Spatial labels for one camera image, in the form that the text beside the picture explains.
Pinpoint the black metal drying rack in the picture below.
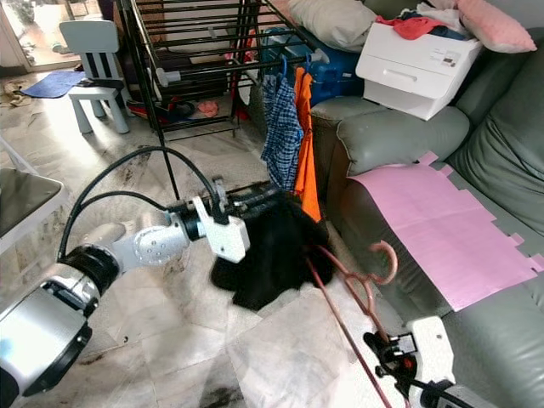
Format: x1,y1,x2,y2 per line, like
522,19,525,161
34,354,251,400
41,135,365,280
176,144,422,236
115,0,324,201

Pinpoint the pink foam mat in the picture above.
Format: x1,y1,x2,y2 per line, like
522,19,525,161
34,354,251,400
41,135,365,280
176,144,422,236
347,151,544,311

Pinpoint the white plastic drawer box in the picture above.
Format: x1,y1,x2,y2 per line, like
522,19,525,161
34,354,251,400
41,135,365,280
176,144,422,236
355,21,484,122

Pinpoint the black garment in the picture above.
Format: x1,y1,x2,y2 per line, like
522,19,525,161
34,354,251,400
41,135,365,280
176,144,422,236
211,195,332,311

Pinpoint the grey green leather sofa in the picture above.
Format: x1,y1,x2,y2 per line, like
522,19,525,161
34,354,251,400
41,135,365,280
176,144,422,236
246,0,544,408

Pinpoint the blue floor mat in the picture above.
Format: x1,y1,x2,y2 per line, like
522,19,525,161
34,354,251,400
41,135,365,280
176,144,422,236
21,71,86,99

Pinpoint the beige pillow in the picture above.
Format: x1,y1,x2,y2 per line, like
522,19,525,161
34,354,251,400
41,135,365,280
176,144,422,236
285,0,379,54

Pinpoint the orange garment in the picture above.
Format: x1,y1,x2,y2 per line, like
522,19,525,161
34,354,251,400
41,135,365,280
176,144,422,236
293,66,322,224

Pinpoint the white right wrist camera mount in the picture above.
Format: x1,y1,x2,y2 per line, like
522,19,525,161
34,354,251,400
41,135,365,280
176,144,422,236
406,316,462,396

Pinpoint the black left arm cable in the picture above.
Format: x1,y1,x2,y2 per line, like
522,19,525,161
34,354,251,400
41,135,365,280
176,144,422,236
58,146,218,260

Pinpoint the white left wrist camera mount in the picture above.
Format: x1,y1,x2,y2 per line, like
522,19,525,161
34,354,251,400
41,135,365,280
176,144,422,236
191,194,252,263

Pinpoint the blue bag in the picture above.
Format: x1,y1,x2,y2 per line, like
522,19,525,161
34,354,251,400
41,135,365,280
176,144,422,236
259,30,362,103

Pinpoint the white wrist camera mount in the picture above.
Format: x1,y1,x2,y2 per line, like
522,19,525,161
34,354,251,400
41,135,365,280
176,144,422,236
191,194,252,263
406,316,462,396

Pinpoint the blue plaid shirt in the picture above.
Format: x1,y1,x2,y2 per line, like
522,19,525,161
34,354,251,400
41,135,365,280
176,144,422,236
261,75,305,192

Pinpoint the red cloth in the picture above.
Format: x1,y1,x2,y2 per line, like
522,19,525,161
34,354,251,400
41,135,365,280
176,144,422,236
377,13,447,41

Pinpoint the pink plastic hanger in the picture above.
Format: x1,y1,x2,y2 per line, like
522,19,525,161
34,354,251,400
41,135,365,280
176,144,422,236
306,241,400,408

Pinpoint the pale plastic child chair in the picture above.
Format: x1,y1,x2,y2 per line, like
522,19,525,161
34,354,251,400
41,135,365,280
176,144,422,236
59,21,130,135

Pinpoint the pink pillow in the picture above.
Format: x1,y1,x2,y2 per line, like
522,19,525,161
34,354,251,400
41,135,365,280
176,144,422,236
455,0,538,54

